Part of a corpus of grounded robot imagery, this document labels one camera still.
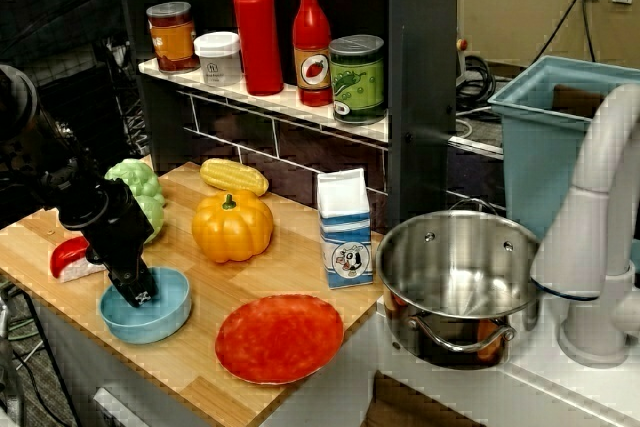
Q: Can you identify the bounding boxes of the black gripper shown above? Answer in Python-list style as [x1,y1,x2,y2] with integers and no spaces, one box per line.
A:
[57,179,160,309]

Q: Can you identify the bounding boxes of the light blue bowl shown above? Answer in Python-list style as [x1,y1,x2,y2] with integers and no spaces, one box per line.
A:
[98,266,194,345]

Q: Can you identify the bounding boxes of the red white cheese wedge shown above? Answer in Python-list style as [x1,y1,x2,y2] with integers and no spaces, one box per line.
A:
[48,235,107,281]

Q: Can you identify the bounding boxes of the green toy cauliflower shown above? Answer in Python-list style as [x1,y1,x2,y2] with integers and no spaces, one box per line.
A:
[103,157,166,207]

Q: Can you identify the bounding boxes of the orange toy pumpkin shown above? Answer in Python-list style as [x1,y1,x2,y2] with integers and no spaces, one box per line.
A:
[191,191,275,264]

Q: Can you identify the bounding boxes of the yellow toy corn cob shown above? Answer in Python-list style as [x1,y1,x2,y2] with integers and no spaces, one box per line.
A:
[199,157,270,197]

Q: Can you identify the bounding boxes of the orange red plate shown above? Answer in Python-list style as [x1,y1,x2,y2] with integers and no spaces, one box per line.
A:
[214,295,345,386]

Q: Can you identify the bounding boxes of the blue white milk carton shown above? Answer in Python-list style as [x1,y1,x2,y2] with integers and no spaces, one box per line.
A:
[317,169,375,290]

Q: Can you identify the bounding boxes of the white tiled shelf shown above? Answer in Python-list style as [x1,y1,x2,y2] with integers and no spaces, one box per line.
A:
[138,56,390,142]

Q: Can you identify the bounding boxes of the white lidded jar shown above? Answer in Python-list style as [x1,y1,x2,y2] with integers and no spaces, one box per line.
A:
[193,30,244,87]

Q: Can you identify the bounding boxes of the orange jam jar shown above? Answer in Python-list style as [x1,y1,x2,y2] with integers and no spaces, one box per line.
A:
[146,1,201,73]

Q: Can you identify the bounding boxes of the red ketchup squeeze bottle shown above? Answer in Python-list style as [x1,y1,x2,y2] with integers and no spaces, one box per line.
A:
[233,0,285,97]

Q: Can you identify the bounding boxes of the red sauce bottle orange label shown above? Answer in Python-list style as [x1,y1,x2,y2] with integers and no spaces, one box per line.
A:
[292,0,333,107]

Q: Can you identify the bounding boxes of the green peas can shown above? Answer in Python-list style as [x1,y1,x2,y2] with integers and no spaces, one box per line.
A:
[328,34,386,125]

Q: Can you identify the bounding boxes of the light blue plastic bin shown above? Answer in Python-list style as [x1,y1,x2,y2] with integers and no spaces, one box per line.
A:
[487,55,640,243]

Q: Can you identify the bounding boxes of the white toy faucet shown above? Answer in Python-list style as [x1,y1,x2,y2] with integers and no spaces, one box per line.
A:
[529,82,640,368]

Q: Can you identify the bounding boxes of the steel pot with handles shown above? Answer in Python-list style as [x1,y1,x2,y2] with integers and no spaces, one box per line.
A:
[375,199,544,369]

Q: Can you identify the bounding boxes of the black kitchen hutch frame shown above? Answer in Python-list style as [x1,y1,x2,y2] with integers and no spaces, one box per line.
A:
[117,0,459,233]

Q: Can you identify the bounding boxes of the coiled black cable bundle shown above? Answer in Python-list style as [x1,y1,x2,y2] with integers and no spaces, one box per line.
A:
[457,54,497,109]

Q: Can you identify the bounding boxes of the black power cable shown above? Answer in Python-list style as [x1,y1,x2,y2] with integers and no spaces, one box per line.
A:
[522,0,600,68]

